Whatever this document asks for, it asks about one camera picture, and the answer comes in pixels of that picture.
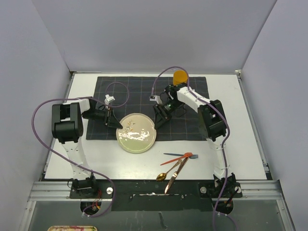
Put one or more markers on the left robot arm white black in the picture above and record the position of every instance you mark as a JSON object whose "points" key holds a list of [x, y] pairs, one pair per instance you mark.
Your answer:
{"points": [[67, 127]]}

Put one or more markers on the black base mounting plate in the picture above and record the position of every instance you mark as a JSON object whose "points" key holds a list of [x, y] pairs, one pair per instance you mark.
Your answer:
{"points": [[149, 195]]}

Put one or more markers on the copper metal knife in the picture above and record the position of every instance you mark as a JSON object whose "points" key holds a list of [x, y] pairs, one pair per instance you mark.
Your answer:
{"points": [[175, 174]]}

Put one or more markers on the floral tray edge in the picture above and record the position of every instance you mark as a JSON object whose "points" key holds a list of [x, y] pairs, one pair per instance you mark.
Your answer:
{"points": [[72, 228]]}

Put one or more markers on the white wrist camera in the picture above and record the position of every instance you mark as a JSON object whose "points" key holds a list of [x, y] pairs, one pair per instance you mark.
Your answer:
{"points": [[155, 98], [108, 99]]}

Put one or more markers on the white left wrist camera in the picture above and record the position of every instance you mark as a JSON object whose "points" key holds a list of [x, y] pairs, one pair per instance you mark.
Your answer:
{"points": [[108, 99]]}

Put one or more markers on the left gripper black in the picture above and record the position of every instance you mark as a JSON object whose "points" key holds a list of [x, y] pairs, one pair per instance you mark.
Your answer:
{"points": [[113, 122]]}

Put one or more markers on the beige plate with plant motif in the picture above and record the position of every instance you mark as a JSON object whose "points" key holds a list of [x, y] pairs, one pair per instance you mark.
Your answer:
{"points": [[138, 133]]}

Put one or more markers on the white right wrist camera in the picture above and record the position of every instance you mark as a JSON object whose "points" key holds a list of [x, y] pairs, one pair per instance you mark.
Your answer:
{"points": [[155, 98]]}

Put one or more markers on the gold metal spoon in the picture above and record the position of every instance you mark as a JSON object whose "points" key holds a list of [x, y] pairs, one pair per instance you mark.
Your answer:
{"points": [[162, 176]]}

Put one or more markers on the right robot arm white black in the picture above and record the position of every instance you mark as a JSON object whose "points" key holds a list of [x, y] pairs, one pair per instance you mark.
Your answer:
{"points": [[212, 125]]}

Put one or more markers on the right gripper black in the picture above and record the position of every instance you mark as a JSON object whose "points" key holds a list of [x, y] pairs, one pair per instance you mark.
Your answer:
{"points": [[161, 117]]}

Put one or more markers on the blue plastic fork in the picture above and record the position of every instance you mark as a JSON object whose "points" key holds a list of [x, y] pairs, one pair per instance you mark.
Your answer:
{"points": [[191, 156]]}

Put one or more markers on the orange plastic fork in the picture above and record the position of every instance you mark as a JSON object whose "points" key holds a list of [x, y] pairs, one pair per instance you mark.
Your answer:
{"points": [[173, 160]]}

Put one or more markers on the orange plastic cup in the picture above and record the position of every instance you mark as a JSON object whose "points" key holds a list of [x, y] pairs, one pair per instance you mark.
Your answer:
{"points": [[179, 77]]}

